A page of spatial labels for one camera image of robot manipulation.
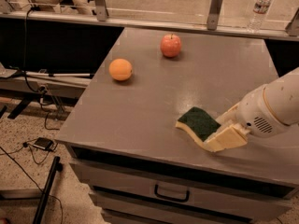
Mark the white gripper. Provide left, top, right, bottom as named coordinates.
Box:
left=204, top=85, right=289, bottom=152

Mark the green and yellow sponge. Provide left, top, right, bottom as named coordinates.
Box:
left=175, top=107, right=220, bottom=150

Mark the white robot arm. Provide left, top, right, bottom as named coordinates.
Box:
left=203, top=68, right=299, bottom=152

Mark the red apple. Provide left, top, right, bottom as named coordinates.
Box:
left=160, top=34, right=181, bottom=58

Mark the grey drawer cabinet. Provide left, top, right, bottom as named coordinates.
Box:
left=57, top=28, right=299, bottom=224

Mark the orange fruit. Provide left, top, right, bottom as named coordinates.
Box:
left=108, top=59, right=133, bottom=81

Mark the clear plastic water bottle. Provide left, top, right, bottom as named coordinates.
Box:
left=247, top=0, right=272, bottom=33

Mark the low grey bench shelf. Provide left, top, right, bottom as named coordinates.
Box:
left=0, top=63, right=92, bottom=99

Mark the black power adapter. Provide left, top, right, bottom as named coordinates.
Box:
left=33, top=137, right=53, bottom=151

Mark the black metal stand leg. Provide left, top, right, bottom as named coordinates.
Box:
left=33, top=156, right=63, bottom=224

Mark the black drawer handle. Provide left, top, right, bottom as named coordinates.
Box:
left=154, top=184, right=190, bottom=203

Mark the metal railing post right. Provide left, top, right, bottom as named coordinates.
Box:
left=206, top=0, right=223, bottom=31

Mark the metal railing post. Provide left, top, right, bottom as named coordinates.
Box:
left=206, top=0, right=223, bottom=31
left=94, top=0, right=108, bottom=21

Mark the metal railing post left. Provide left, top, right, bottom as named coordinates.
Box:
left=94, top=0, right=108, bottom=21

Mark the black hanging cable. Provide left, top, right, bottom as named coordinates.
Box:
left=22, top=7, right=48, bottom=95

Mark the black floor cable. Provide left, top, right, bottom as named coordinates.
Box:
left=0, top=139, right=64, bottom=224

